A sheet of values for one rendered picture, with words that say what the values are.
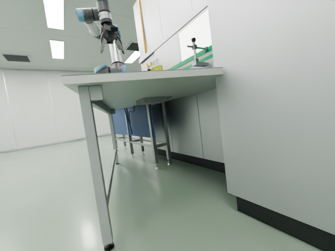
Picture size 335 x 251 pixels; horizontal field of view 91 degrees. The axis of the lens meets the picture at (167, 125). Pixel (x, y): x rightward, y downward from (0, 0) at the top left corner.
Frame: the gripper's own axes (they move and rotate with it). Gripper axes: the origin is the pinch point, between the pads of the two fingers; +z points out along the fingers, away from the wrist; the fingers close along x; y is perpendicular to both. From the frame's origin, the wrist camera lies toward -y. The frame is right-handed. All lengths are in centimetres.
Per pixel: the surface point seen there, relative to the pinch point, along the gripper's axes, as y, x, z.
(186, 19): 2, -73, -32
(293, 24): -87, -28, 16
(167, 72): -48, -3, 22
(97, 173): -35, 31, 60
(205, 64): -35, -45, 16
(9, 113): 641, 137, 1
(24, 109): 639, 96, -6
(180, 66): -4, -53, 9
